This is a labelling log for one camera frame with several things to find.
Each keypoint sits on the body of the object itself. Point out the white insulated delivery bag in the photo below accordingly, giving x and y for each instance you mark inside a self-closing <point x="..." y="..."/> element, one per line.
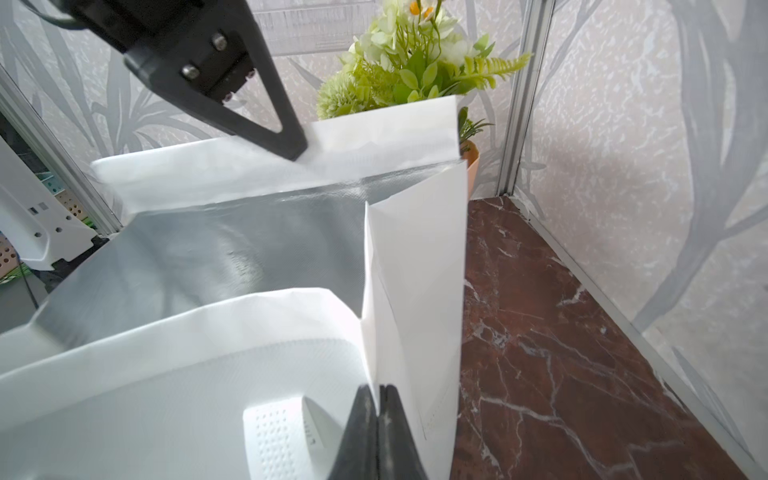
<point x="225" y="331"/>

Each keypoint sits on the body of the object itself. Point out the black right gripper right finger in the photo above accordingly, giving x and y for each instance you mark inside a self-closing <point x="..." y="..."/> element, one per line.
<point x="397" y="458"/>

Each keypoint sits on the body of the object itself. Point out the peach terracotta flower pot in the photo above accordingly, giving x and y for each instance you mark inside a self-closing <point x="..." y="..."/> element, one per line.
<point x="470" y="154"/>

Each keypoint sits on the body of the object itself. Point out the artificial white flower plant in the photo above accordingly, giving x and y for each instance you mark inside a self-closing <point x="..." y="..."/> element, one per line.
<point x="412" y="52"/>

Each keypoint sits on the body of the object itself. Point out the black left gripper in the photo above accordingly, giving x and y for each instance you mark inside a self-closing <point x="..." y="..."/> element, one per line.
<point x="197" y="55"/>

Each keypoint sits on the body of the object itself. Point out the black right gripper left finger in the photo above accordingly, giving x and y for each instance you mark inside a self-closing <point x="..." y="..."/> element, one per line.
<point x="357" y="456"/>

